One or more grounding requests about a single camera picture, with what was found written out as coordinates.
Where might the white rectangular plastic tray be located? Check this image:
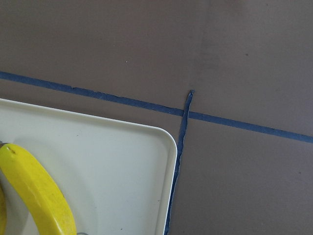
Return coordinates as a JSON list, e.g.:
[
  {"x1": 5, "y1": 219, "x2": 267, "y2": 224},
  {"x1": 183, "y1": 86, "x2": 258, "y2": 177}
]
[{"x1": 0, "y1": 99, "x2": 177, "y2": 235}]

